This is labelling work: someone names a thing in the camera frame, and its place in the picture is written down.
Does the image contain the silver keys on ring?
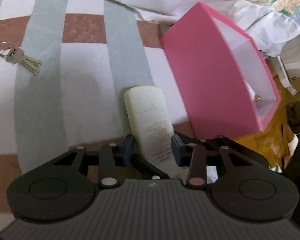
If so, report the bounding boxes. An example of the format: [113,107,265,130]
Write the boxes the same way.
[0,41,42,75]

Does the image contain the white bed sheet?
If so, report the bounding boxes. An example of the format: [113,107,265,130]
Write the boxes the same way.
[112,0,300,56]

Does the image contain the checkered striped floor mat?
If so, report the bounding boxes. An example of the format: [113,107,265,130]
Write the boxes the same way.
[0,0,193,231]

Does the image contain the pink cardboard box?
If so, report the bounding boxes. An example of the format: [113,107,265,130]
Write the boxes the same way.
[161,2,280,139]

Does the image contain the cream remote with label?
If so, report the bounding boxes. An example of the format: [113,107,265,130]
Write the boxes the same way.
[124,86,182,176]

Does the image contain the white box on floor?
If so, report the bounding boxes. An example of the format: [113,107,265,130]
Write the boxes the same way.
[271,56,290,88]

